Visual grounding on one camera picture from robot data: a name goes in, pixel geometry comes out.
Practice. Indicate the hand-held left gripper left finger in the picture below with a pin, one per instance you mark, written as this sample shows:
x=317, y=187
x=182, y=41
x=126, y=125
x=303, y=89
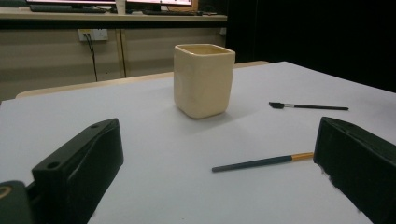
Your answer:
x=77, y=174

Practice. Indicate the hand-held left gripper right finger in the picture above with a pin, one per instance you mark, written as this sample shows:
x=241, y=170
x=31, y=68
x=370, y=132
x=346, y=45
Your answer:
x=358, y=168

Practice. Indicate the black makeup brush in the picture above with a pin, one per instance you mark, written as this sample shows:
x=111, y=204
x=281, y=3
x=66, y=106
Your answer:
x=320, y=107

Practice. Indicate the brown pen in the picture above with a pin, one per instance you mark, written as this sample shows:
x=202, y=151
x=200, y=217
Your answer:
x=249, y=164

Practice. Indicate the cream square cup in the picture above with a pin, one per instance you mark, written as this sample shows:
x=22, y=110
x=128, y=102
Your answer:
x=202, y=84

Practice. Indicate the wooden table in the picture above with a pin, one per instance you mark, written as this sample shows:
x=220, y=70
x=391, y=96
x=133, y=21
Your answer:
x=93, y=84

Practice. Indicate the white table sheet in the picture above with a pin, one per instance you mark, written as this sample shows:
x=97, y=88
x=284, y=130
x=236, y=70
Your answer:
x=174, y=174

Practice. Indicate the black curtain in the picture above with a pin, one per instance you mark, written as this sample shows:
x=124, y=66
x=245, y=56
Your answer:
x=311, y=37

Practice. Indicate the black keyboard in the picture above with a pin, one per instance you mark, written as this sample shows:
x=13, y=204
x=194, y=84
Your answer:
x=171, y=12
x=65, y=9

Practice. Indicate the computer monitor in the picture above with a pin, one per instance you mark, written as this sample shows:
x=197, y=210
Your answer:
x=71, y=1
x=155, y=2

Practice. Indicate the white wall socket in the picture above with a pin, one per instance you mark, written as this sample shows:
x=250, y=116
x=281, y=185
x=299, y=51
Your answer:
x=99, y=34

